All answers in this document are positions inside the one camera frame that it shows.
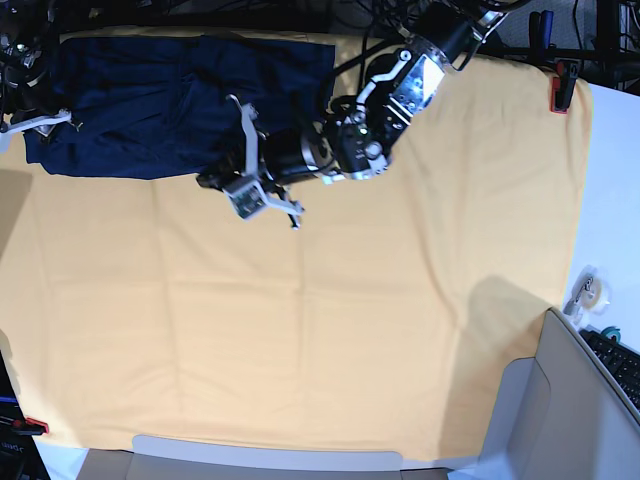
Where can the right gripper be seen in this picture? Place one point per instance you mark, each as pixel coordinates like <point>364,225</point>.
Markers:
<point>26,90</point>

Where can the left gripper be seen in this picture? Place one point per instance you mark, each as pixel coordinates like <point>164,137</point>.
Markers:
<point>286,157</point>

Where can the dark blue long-sleeve shirt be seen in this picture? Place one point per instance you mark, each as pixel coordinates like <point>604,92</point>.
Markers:
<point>156,107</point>

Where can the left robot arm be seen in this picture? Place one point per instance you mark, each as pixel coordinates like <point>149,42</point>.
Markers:
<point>356,134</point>

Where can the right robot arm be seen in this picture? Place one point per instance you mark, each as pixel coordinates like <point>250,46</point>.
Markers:
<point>26,41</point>

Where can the yellow table cloth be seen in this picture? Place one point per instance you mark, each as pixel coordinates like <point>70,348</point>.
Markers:
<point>383,324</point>

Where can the white cardboard box bottom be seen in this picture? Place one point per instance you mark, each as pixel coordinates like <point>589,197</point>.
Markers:
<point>161,458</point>

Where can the red clamp bottom left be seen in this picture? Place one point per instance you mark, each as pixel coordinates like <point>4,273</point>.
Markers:
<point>28,427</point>

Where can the red clamp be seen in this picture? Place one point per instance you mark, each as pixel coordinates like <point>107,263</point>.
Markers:
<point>563,85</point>
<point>28,427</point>

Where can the red clamp top right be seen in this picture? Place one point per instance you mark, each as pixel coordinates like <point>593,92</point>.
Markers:
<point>563,85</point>

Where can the clear tape dispenser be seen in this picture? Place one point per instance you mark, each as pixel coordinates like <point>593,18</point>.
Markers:
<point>591,294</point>

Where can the green tape roll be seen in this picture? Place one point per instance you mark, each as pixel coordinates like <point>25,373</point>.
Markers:
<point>612,333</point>

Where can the black keyboard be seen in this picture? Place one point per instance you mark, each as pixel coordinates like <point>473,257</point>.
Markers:
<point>621,362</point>

